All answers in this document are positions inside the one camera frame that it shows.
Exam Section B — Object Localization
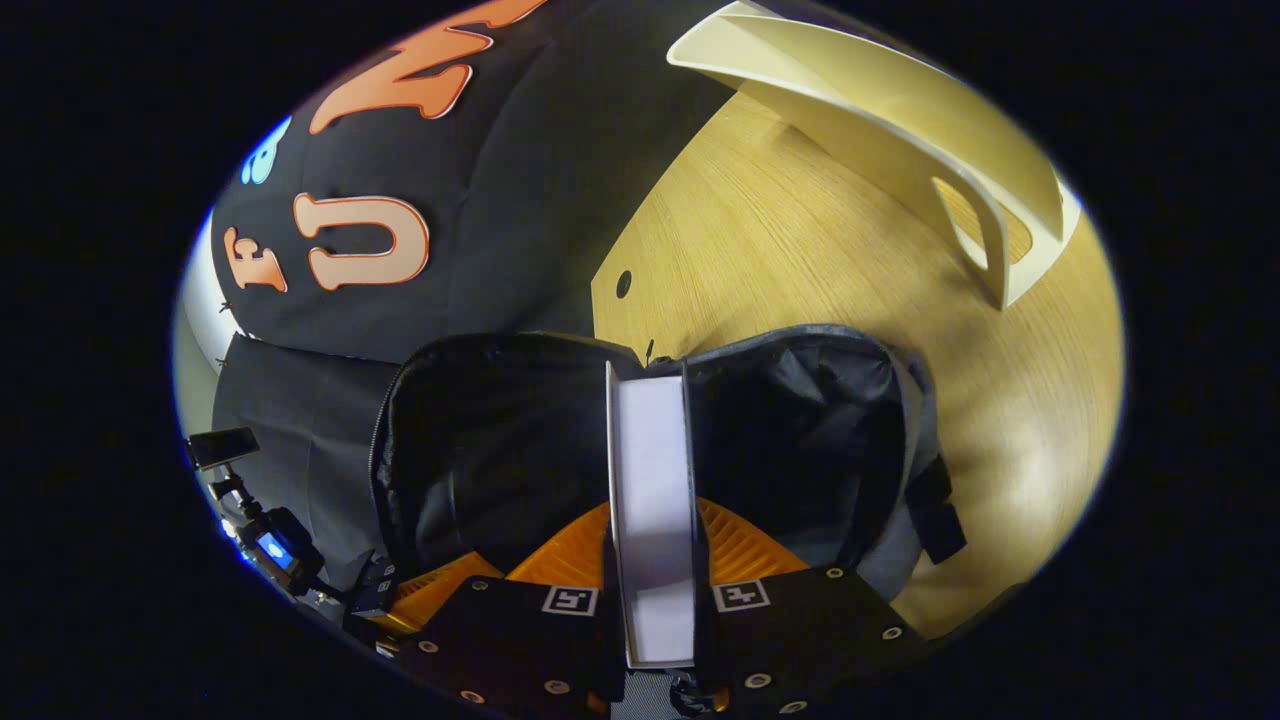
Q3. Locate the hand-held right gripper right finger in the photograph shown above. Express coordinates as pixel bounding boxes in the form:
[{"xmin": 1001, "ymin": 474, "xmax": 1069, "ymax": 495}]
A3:
[{"xmin": 696, "ymin": 497, "xmax": 932, "ymax": 717}]

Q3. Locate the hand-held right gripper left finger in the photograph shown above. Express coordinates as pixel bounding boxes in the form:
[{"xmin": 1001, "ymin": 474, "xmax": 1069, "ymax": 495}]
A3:
[{"xmin": 395, "ymin": 503, "xmax": 627, "ymax": 717}]

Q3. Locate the dark grey schoolbag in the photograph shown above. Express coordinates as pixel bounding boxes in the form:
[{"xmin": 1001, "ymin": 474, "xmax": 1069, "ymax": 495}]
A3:
[{"xmin": 368, "ymin": 325, "xmax": 969, "ymax": 601}]

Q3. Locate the grey cover book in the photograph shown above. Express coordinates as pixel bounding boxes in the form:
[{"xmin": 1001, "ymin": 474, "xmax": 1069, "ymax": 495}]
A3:
[{"xmin": 606, "ymin": 360, "xmax": 699, "ymax": 669}]

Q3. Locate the white plastic bookshelf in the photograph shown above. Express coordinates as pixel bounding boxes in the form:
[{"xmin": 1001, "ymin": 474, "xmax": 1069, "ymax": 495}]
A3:
[{"xmin": 667, "ymin": 0, "xmax": 1084, "ymax": 311}]

